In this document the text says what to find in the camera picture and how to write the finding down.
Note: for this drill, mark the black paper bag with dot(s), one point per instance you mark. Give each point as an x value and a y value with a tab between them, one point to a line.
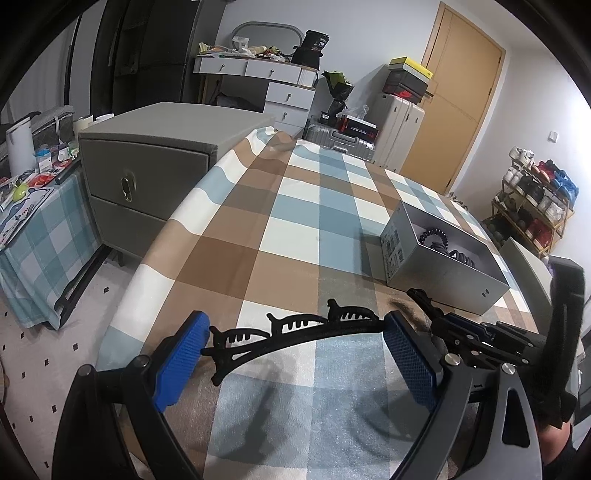
310	48

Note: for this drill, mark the black and red box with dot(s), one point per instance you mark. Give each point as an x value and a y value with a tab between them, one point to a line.
358	128

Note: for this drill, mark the white kettle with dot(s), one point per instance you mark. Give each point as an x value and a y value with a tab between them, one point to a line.
21	147

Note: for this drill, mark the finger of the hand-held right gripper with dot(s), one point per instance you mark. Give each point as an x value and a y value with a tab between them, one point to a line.
429	304
498	341

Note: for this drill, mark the silver hard suitcase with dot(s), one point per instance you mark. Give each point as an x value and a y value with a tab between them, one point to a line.
337	138

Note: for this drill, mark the wooden shoe rack with shoes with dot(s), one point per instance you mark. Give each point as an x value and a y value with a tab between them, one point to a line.
535	203

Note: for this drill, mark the person's right hand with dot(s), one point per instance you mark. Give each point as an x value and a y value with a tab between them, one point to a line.
556	443

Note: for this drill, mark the black banana hair clip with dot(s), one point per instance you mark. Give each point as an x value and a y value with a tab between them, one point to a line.
295	330

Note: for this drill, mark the white hard suitcase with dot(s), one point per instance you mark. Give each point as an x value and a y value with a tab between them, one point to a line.
397	129

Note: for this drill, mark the side table with checked cloth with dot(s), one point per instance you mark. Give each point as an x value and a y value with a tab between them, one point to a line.
41	249

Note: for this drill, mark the grey two-drawer nightstand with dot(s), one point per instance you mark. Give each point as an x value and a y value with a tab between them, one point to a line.
157	175

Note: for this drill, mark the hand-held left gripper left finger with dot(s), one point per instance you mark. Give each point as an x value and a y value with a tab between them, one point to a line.
180	360

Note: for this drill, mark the wooden door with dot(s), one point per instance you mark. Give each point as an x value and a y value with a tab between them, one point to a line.
448	92

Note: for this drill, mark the dark wardrobe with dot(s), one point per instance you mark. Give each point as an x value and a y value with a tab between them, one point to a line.
138	50

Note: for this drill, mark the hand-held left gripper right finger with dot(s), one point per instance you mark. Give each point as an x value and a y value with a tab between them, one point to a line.
411	364

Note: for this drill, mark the dark wrapped flower bouquet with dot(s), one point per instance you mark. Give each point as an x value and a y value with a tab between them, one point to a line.
338	90

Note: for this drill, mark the stack of shoe boxes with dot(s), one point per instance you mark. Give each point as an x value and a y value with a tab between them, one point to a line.
408	78

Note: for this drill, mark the grey cardboard box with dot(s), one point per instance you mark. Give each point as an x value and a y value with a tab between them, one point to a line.
443	284

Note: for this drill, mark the white drawer dresser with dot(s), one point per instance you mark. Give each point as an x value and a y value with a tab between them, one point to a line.
277	81

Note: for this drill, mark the arched dresser mirror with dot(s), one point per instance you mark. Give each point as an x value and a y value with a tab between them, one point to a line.
265	34

